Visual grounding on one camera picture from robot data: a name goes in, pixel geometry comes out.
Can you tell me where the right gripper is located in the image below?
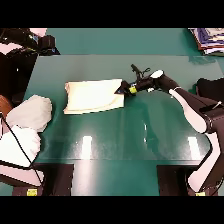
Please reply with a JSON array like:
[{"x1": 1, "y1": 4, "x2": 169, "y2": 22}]
[{"x1": 127, "y1": 79, "x2": 152, "y2": 96}]

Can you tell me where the cream shirt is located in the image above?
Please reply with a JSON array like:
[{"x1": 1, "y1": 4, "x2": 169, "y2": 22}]
[{"x1": 63, "y1": 78, "x2": 126, "y2": 115}]

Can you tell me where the heap of clothes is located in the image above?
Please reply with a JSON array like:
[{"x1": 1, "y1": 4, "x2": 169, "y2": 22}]
[{"x1": 187, "y1": 28, "x2": 224, "y2": 57}]

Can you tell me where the grey-white garment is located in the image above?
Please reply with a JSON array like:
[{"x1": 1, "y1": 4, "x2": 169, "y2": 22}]
[{"x1": 5, "y1": 94, "x2": 54, "y2": 133}]

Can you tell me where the white garment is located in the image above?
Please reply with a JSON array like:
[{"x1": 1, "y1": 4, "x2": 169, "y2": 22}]
[{"x1": 0, "y1": 125, "x2": 42, "y2": 168}]

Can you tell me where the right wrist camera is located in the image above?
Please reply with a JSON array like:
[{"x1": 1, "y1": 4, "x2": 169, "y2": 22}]
[{"x1": 130, "y1": 63, "x2": 151, "y2": 81}]

